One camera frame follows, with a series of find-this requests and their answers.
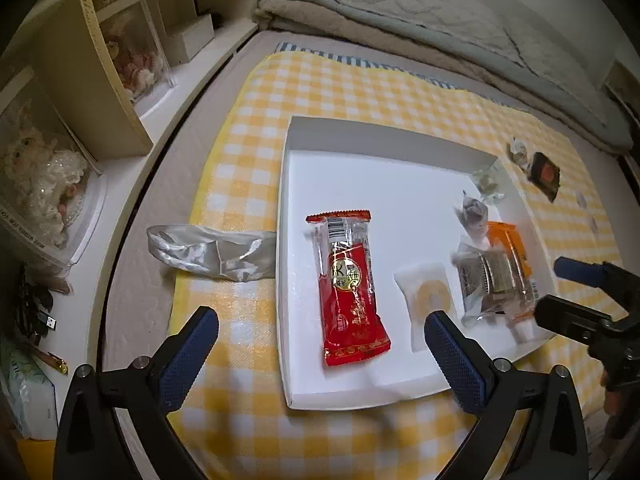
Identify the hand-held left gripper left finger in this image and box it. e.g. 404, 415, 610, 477
54, 306, 220, 480

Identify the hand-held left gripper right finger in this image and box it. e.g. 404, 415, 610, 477
423, 310, 590, 480

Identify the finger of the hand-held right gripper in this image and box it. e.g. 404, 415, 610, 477
554, 256, 640, 311
534, 294, 615, 345

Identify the orange snack packet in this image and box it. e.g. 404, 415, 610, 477
487, 221, 543, 343

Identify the clear pale round snack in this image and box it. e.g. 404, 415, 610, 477
393, 261, 458, 353

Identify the brown cake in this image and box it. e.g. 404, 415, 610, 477
451, 242, 543, 328

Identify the dark tray snack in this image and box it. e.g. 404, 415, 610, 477
525, 152, 562, 203

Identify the red snack packet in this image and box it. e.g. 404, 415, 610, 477
305, 208, 392, 368

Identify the small dark candy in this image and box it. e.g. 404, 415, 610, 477
452, 190, 491, 241

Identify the small beige snack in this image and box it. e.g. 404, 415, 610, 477
472, 162, 508, 201

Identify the white dark snack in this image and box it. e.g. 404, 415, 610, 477
507, 140, 531, 166

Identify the white cardboard box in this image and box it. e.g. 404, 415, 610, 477
275, 116, 558, 410

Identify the person's right hand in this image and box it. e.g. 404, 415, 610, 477
602, 370, 623, 416

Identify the silver plastic wrap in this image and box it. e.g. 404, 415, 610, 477
146, 223, 277, 283

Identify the brown pen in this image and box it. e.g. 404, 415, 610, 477
35, 350, 68, 376

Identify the tissue pack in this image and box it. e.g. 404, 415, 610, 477
0, 340, 58, 441

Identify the yellow checked cloth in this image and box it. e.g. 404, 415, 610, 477
170, 52, 626, 480

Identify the wooden bedside shelf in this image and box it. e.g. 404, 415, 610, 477
0, 0, 261, 480

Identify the red doll in clear case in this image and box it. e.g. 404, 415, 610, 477
95, 0, 178, 106

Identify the blue striped cloth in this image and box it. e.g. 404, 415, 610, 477
275, 42, 471, 91

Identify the white storage box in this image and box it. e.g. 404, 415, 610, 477
165, 12, 216, 63

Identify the beige folded blanket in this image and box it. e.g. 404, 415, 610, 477
255, 0, 616, 126

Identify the black cable bundle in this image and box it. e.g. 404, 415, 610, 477
17, 265, 56, 346

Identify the white wall shelf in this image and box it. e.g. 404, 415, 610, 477
602, 57, 640, 126

